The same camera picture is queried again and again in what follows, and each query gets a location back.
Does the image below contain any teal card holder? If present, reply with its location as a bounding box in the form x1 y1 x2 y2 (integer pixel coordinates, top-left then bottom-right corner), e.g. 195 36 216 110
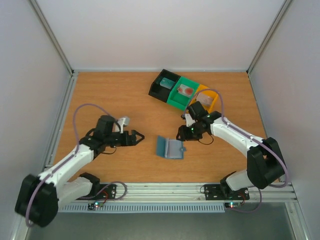
155 135 186 160

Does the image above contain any white VIP card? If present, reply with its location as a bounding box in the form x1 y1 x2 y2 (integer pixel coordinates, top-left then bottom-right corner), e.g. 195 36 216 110
196 92 214 108

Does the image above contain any grey slotted cable duct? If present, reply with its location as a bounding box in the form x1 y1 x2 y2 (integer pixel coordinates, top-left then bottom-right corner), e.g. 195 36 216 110
59 202 225 214

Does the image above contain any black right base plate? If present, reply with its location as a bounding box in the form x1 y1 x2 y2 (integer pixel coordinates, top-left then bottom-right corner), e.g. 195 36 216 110
203 184 250 201

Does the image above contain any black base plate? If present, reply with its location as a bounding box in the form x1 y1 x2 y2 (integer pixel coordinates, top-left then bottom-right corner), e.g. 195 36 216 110
77 184 117 201
203 184 250 201

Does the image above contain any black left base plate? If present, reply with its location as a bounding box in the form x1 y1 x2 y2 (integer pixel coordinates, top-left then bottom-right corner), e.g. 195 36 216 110
77 184 117 201

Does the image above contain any red patterned card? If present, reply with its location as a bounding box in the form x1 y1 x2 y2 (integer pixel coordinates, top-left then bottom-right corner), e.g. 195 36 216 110
177 84 194 98

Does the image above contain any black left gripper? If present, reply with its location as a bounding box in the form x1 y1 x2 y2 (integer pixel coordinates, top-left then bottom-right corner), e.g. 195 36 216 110
105 130 145 147

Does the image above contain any green plastic bin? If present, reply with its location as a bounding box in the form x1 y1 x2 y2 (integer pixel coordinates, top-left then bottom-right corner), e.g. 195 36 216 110
166 76 200 111

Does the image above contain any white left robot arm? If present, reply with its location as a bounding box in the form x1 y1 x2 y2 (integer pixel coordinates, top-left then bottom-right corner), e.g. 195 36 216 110
14 115 145 227

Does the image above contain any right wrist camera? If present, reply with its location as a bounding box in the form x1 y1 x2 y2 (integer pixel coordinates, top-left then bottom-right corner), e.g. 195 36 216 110
181 113 196 127

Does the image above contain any yellow plastic bin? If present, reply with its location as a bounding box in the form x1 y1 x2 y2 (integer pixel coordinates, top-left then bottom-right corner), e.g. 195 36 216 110
189 90 219 113

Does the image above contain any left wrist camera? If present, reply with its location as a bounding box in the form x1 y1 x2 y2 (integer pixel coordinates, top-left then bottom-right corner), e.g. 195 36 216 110
113 116 130 134

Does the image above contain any aluminium front rail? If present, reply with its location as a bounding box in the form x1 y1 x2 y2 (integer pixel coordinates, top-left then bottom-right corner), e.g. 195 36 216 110
42 181 298 203

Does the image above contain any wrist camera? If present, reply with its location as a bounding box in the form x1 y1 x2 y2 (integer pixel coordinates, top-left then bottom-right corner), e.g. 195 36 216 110
113 116 130 134
181 113 196 127

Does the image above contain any teal card in bin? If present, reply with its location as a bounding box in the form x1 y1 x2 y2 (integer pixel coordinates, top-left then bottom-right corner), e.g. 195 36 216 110
159 77 175 90

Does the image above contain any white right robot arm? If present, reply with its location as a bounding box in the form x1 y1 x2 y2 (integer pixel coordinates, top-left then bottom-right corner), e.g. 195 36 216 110
176 101 288 199

